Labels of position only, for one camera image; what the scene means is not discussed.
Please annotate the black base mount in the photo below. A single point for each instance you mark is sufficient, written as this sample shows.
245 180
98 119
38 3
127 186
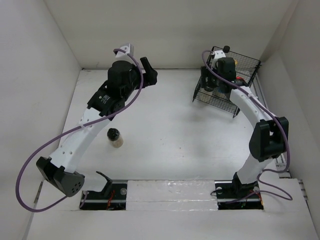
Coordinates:
115 201
228 199

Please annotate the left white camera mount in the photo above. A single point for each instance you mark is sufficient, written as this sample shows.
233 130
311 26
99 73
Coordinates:
124 50

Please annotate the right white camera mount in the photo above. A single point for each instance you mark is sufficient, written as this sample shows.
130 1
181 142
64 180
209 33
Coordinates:
217 53

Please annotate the red lid sauce jar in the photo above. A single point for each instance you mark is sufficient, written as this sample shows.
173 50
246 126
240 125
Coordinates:
239 81

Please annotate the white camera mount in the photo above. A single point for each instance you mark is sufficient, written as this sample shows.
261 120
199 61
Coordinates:
217 53
124 50

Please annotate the aluminium rail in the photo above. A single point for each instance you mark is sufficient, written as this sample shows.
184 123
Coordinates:
171 183

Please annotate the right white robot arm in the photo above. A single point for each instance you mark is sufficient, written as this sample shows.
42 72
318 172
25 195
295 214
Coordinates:
269 138

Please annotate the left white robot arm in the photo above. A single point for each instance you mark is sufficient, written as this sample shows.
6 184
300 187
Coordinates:
60 168

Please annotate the black cap tan spice jar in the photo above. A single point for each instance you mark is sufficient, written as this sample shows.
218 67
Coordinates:
115 138

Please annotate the dark soy sauce bottle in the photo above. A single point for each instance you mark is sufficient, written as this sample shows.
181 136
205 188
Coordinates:
226 49

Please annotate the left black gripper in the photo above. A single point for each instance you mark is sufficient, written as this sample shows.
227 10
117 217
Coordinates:
150 76

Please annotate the silver lid blue shaker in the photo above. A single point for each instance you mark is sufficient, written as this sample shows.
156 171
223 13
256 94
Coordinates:
209 89

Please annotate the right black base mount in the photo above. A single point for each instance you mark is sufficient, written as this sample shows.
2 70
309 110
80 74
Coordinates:
228 199

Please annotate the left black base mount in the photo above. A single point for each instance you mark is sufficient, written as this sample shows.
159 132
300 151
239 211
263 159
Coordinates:
115 201

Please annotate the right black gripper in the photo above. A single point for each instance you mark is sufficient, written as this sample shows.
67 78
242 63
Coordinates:
205 72

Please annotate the black wire rack basket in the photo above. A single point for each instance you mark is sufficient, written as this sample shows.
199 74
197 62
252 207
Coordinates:
246 68

